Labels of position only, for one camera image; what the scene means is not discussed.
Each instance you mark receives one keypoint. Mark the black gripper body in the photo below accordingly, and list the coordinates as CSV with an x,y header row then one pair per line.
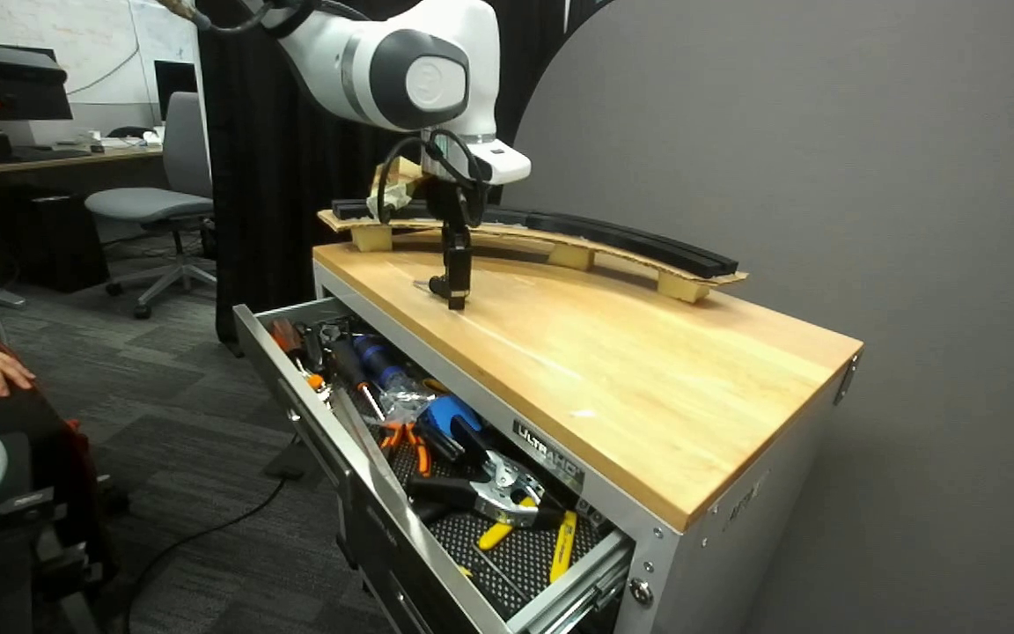
x,y
458,203

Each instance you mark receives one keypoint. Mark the black red padded seat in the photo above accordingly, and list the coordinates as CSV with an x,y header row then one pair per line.
x,y
26,471

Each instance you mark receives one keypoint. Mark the silver cabinet lock cylinder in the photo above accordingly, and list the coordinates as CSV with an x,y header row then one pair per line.
x,y
643,588

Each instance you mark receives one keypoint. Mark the silver metal clamp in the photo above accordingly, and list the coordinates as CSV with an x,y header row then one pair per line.
x,y
504,483

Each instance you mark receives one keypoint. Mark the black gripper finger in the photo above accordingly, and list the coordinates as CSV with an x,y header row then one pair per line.
x,y
451,257
464,264

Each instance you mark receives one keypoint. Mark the grey metal tool drawer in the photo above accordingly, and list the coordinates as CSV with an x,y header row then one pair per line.
x,y
297,384

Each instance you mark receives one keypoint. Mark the wood-coloured wrist camera box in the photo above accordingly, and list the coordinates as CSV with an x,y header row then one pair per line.
x,y
397,182

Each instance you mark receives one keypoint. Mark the black desktop machine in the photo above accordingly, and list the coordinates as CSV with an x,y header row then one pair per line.
x,y
0,82

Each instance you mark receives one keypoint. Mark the grey office chair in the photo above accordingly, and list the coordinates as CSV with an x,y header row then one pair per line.
x,y
168,203

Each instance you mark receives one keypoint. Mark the black computer monitor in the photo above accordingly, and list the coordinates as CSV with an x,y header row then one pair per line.
x,y
174,86

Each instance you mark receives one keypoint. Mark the black drawer liner mat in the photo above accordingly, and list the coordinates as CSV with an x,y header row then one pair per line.
x,y
508,564

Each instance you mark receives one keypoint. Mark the wooden office desk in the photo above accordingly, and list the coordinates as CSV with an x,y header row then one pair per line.
x,y
49,162

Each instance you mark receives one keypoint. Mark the blue black power tool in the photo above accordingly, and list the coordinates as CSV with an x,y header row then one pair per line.
x,y
451,420

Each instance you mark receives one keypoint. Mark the curved wooden rail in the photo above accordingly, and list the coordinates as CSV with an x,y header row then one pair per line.
x,y
685,286

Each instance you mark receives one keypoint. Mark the grey tool cabinet wooden top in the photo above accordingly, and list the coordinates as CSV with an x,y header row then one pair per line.
x,y
739,549

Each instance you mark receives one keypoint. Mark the black box under desk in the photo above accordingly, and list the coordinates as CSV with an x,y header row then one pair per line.
x,y
62,242

